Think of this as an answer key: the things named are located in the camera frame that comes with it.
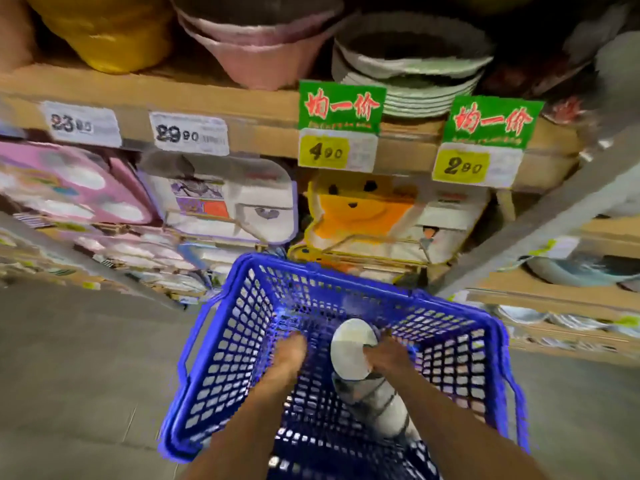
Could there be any white price tag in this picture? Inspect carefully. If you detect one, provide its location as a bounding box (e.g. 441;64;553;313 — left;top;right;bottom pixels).
41;101;123;148
149;112;230;157

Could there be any person's left hand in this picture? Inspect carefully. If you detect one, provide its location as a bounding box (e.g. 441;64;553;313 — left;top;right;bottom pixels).
272;333;309;383

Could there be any blue divided kids plate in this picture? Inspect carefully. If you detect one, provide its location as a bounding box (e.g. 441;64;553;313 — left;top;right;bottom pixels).
177;242;251;275

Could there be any yellow price tag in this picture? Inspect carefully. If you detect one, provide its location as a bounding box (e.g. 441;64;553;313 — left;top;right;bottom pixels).
529;237;581;261

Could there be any white divided kids plate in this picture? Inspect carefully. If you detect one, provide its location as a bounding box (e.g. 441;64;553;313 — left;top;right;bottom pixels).
137;152;299;245

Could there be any person's right forearm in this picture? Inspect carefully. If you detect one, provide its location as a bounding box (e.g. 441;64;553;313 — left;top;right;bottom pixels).
389;369;546;480

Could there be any person's right hand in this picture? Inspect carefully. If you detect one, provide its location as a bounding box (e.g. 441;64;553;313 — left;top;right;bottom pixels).
362;337;416;383

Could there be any stack of pale green plates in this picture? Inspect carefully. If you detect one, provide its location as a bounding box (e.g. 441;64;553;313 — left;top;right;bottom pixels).
331;12;495;119

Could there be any stack of large white bowls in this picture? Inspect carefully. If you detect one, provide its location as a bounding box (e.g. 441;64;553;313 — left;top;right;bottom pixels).
595;32;640;145

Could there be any white black-rimmed floral bowl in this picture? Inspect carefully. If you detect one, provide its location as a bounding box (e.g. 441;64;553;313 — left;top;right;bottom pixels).
329;318;381;381

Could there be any pink divided kids plate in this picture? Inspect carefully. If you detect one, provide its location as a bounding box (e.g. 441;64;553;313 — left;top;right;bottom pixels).
75;227;196;273
0;142;156;225

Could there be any person's left forearm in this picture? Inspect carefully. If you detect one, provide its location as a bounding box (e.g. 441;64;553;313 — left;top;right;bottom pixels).
182;369;301;480

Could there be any nested row of floral bowls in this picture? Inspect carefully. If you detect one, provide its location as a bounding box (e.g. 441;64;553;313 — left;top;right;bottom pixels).
332;374;421;443

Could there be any green sign price tag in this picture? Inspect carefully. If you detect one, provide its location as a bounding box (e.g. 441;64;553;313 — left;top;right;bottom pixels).
432;96;545;189
298;79;387;174

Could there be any blue shopping basket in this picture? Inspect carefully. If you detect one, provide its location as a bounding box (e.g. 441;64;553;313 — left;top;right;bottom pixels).
159;252;530;480

